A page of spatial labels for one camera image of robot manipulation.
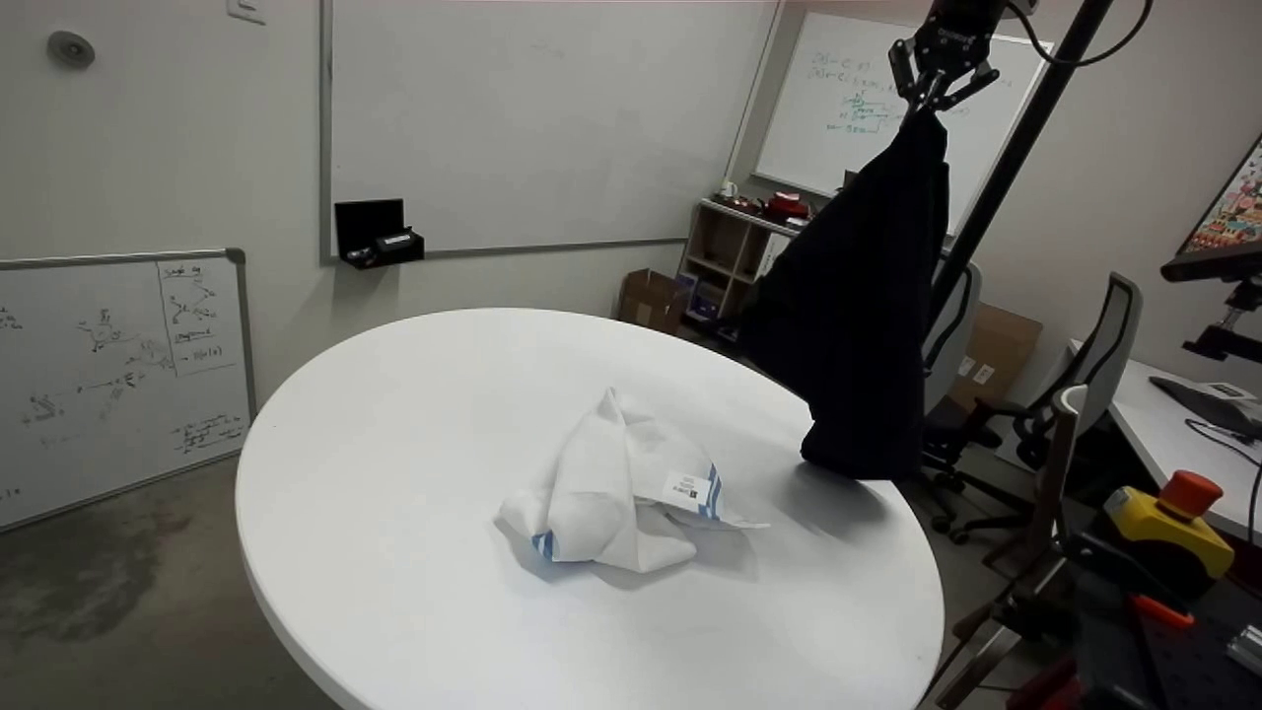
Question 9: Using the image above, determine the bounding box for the wooden shelf unit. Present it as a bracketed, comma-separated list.
[674, 196, 797, 342]

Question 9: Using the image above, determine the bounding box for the cardboard box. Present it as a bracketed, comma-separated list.
[614, 268, 681, 332]

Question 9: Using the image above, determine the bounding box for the grey office chair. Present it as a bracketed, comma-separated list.
[925, 273, 1145, 544]

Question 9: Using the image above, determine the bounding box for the black clamp-on stand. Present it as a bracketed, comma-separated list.
[929, 0, 1112, 310]

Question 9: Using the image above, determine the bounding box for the black marker tray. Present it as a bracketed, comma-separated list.
[335, 196, 427, 268]

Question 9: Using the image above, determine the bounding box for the white cloth with blue stripes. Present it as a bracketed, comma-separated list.
[498, 388, 765, 577]

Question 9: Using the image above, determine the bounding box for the small rolling whiteboard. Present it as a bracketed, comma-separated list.
[0, 250, 255, 528]

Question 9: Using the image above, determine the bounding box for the round white table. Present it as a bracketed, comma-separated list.
[238, 309, 943, 710]

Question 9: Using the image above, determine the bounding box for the computer monitor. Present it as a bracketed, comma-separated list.
[1158, 133, 1262, 278]

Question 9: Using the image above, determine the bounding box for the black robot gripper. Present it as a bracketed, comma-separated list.
[887, 0, 1004, 109]

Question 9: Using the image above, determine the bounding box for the yellow emergency stop button box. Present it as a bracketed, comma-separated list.
[1106, 468, 1233, 578]

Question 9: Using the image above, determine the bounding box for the large wall whiteboard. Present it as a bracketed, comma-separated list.
[322, 0, 776, 256]

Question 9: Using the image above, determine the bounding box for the far whiteboard with writing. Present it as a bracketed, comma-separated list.
[753, 10, 1046, 232]

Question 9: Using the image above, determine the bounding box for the black t-shirt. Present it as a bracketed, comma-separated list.
[736, 113, 949, 482]

